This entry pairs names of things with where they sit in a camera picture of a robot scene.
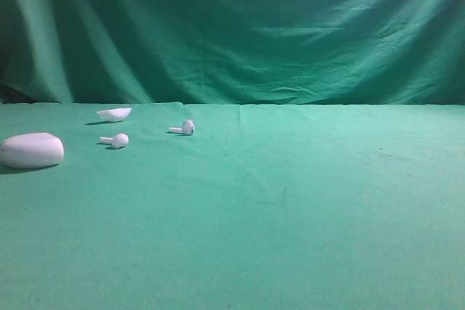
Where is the green backdrop cloth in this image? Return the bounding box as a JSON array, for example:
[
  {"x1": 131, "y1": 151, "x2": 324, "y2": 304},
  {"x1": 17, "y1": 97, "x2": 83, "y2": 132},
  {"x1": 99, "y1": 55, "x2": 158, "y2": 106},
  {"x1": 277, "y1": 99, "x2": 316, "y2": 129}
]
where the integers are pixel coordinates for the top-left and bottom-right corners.
[{"x1": 1, "y1": 0, "x2": 464, "y2": 105}]

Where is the white earbud case lid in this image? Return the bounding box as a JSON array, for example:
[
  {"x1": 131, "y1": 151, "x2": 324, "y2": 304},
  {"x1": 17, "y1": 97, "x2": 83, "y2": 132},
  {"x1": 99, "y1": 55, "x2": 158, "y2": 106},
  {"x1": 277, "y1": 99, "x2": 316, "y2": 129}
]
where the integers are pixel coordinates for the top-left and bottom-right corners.
[{"x1": 96, "y1": 107, "x2": 132, "y2": 123}]

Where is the white earbud with dark tip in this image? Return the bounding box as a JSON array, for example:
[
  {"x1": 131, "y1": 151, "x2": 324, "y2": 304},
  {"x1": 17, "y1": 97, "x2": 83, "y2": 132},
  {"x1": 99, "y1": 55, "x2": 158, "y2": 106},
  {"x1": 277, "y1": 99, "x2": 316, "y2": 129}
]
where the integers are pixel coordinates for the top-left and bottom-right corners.
[{"x1": 169, "y1": 119, "x2": 195, "y2": 136}]

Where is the white earbud near case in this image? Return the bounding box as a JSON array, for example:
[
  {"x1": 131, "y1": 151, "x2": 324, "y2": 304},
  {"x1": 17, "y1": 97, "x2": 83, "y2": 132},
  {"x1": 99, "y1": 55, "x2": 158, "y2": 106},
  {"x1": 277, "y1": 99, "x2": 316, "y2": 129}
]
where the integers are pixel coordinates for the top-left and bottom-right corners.
[{"x1": 100, "y1": 133, "x2": 129, "y2": 149}]

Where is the white earbud case body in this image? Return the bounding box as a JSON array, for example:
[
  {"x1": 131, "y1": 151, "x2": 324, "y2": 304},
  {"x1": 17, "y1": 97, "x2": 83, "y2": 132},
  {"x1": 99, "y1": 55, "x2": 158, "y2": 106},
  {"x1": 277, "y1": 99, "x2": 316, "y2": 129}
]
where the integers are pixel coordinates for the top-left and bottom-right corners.
[{"x1": 1, "y1": 132, "x2": 65, "y2": 168}]

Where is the green table cloth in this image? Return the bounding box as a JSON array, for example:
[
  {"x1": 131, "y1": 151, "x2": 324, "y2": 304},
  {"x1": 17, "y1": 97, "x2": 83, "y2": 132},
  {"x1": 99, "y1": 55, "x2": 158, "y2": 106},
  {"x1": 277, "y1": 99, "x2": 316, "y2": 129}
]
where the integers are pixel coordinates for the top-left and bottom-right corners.
[{"x1": 1, "y1": 103, "x2": 464, "y2": 309}]

